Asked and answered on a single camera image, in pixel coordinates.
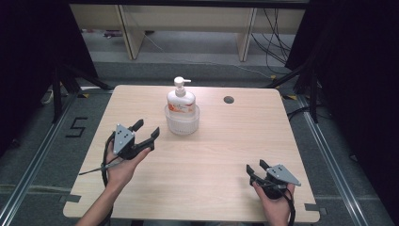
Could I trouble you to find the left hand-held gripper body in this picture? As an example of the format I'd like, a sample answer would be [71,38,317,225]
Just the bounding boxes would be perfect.
[112,122,155,161]

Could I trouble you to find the grey tape strip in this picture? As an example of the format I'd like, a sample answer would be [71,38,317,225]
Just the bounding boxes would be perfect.
[58,194,82,203]
[304,202,327,217]

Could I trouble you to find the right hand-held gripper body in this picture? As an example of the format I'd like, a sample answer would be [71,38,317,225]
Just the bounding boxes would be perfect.
[250,163,302,201]

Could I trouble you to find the black floor cable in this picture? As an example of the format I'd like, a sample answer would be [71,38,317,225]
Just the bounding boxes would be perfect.
[286,105,311,122]

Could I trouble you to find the bundle of black cables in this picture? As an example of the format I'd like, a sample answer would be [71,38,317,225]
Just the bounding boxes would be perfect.
[249,8,294,75]

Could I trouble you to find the thin grey cable tie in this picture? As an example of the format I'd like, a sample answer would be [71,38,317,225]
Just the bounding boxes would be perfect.
[78,159,122,176]

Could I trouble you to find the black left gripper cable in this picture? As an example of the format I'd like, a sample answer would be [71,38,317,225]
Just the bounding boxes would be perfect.
[100,131,118,226]

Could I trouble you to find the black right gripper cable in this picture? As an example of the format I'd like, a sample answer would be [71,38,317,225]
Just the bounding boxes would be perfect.
[263,183,297,226]

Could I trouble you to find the dark curtain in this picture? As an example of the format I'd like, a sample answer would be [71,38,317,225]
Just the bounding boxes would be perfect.
[284,0,399,222]
[0,0,99,159]

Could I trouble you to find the person's left hand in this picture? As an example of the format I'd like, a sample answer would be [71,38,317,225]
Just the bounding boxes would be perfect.
[104,146,152,190]

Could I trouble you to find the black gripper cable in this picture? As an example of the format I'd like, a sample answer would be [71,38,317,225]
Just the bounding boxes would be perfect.
[100,131,118,226]
[263,183,297,226]

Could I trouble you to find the black metal stand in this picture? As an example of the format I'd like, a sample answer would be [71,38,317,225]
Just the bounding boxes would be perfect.
[265,61,320,124]
[51,61,113,124]

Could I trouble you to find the person's right hand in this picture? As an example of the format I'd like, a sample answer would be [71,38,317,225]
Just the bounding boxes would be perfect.
[251,181,296,226]

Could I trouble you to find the white pump bottle orange label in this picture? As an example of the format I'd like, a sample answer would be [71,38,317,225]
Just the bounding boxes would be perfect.
[166,75,198,121]

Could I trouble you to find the metal floor rail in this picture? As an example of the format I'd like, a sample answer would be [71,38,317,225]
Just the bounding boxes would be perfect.
[296,93,369,226]
[0,92,79,226]

